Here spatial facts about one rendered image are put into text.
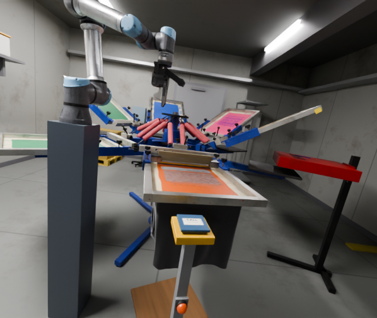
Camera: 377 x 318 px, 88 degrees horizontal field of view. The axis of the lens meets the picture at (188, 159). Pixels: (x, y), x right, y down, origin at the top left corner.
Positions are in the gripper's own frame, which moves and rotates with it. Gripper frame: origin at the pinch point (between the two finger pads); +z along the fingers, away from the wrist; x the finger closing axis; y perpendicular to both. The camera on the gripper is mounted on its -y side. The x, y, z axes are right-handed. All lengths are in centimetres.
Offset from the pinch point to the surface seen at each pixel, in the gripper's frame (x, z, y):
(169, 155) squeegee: -30.1, 32.8, -4.6
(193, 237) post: 51, 41, -20
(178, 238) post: 52, 41, -15
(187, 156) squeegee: -32.7, 32.3, -17.7
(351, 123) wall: -243, -28, -306
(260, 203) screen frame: 20, 39, -54
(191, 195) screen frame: 26.5, 37.1, -19.9
